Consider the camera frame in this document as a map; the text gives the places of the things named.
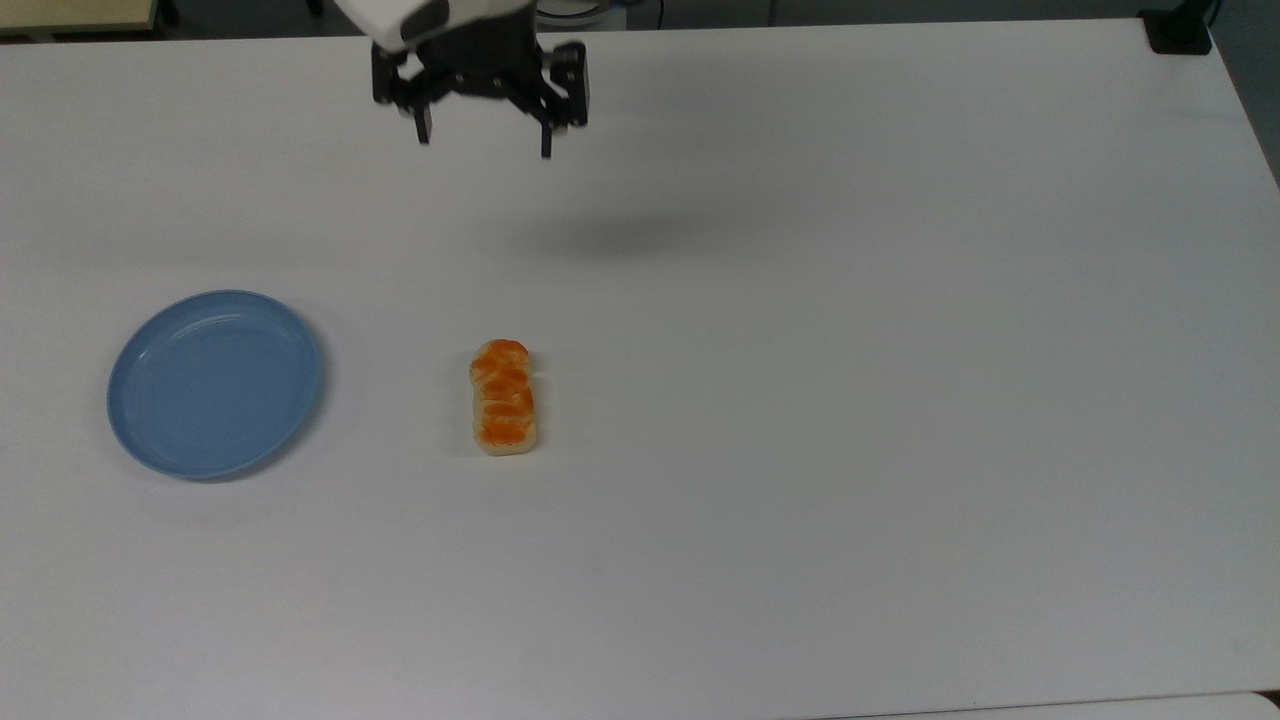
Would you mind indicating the blue round plate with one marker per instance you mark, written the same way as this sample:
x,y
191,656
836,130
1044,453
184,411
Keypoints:
x,y
215,385

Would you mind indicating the orange glazed bread loaf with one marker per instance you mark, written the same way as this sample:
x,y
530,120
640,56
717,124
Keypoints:
x,y
503,398

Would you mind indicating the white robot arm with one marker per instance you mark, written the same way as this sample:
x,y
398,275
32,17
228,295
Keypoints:
x,y
385,15

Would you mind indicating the black table clamp mount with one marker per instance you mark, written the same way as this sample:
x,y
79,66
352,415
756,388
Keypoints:
x,y
1178,30

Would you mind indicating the beige wooden furniture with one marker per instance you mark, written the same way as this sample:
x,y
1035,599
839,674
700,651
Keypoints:
x,y
70,14

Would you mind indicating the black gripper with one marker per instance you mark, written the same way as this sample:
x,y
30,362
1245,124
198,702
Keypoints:
x,y
485,65

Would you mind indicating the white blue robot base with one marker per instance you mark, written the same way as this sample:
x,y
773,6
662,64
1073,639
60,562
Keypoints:
x,y
585,7

